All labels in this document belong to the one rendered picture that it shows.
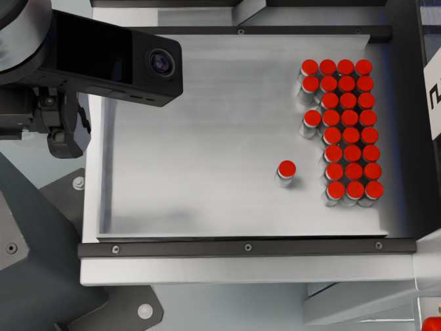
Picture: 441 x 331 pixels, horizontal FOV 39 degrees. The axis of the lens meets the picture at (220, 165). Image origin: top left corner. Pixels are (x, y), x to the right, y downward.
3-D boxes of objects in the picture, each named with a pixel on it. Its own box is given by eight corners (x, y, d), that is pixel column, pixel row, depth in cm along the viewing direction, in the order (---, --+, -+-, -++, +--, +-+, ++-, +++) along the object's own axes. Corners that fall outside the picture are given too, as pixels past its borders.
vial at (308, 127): (315, 122, 80) (321, 108, 76) (315, 138, 79) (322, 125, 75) (298, 122, 80) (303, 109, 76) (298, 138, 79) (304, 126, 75)
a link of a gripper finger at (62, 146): (64, 119, 53) (38, 75, 45) (85, 118, 53) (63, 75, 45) (61, 172, 52) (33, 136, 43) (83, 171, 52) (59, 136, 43)
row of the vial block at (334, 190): (329, 74, 82) (336, 58, 78) (338, 207, 77) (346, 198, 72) (312, 74, 82) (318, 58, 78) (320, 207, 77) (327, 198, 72)
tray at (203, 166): (363, 47, 84) (369, 34, 80) (380, 240, 76) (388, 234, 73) (108, 47, 83) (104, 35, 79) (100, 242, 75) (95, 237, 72)
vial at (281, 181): (291, 170, 78) (295, 159, 74) (291, 187, 77) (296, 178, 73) (273, 170, 78) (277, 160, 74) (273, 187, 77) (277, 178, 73)
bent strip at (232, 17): (261, 9, 85) (265, -15, 79) (262, 29, 84) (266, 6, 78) (157, 11, 84) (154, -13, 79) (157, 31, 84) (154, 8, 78)
